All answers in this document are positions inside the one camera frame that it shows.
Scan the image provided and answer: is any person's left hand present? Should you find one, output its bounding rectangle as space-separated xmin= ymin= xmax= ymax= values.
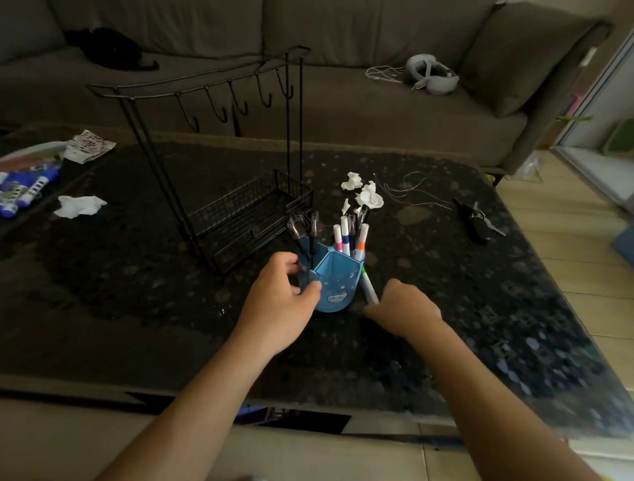
xmin=237 ymin=252 xmax=323 ymax=355

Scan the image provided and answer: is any person's right hand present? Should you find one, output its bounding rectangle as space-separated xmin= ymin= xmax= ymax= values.
xmin=364 ymin=278 xmax=444 ymax=344

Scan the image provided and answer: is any white marker with green band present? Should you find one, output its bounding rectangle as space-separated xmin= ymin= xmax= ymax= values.
xmin=360 ymin=265 xmax=380 ymax=306

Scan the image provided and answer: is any blue pen holder cup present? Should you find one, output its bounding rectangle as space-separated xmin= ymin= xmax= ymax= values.
xmin=297 ymin=237 xmax=365 ymax=313

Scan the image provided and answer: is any person's right forearm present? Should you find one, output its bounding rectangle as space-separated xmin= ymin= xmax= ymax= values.
xmin=410 ymin=317 xmax=604 ymax=481

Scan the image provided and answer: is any person's left forearm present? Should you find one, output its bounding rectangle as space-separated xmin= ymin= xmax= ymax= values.
xmin=96 ymin=324 xmax=282 ymax=481

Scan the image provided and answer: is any black key fob with keys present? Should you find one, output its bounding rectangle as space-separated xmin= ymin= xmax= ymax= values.
xmin=451 ymin=198 xmax=507 ymax=244

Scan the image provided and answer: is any grey fabric sofa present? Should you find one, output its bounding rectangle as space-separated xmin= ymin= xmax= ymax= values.
xmin=0 ymin=0 xmax=616 ymax=175

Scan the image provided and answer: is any clear plastic bag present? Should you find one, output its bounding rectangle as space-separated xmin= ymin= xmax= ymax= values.
xmin=511 ymin=151 xmax=544 ymax=182

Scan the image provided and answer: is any white headset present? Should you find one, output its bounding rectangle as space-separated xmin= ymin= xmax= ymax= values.
xmin=405 ymin=54 xmax=460 ymax=96

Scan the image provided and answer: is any crumpled white tissue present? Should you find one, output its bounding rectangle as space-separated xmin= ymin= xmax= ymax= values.
xmin=53 ymin=195 xmax=108 ymax=219

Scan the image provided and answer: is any blue object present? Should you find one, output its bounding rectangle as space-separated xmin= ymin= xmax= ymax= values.
xmin=611 ymin=224 xmax=634 ymax=267

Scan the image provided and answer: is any printed paper wrapper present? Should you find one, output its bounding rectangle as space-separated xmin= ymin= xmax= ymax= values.
xmin=63 ymin=130 xmax=118 ymax=165

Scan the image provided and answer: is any grey sofa cushion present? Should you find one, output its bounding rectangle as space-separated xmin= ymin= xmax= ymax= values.
xmin=458 ymin=2 xmax=614 ymax=120

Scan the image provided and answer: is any green plastic stool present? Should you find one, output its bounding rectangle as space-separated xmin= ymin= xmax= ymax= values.
xmin=601 ymin=118 xmax=634 ymax=155

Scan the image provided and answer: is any pack of blue markers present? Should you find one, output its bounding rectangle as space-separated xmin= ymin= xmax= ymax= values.
xmin=0 ymin=141 xmax=68 ymax=220

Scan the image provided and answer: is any black cloth item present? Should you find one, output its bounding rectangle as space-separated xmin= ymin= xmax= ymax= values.
xmin=64 ymin=27 xmax=160 ymax=71

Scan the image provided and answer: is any black wire hook rack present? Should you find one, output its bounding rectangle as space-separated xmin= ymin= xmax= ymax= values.
xmin=87 ymin=46 xmax=316 ymax=276

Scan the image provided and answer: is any thin wire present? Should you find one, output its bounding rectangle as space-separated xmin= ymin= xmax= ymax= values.
xmin=373 ymin=171 xmax=454 ymax=210

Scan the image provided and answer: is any white cable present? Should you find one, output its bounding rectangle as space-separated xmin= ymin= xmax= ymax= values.
xmin=365 ymin=64 xmax=413 ymax=86

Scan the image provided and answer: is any sliding door frame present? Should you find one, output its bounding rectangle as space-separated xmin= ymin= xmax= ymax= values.
xmin=551 ymin=30 xmax=634 ymax=215

